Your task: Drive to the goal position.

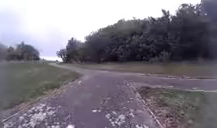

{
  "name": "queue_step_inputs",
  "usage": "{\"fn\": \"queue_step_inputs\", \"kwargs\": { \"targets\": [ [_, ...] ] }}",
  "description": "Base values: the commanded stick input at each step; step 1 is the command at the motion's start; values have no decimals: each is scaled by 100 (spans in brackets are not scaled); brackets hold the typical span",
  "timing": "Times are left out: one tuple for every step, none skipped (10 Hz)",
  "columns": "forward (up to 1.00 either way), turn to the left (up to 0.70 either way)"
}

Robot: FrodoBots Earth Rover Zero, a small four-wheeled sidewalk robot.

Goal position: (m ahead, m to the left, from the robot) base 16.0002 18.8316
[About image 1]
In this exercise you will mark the robot's own part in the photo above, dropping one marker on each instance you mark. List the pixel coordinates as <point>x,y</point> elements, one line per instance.
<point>70,126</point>

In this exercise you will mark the grass field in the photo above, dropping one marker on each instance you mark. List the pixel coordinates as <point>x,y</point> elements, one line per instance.
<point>26,80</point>
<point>182,106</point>

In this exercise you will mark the dark wood of trees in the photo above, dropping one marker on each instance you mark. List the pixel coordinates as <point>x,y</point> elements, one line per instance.
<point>156,36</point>

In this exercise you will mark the group of trees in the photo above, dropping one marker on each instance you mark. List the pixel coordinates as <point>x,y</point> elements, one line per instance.
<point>22,51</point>

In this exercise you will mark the grey cracked asphalt path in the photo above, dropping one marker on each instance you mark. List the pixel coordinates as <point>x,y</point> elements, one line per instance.
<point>99,96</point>

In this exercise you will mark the grass strip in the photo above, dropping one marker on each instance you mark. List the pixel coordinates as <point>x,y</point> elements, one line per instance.
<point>156,68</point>

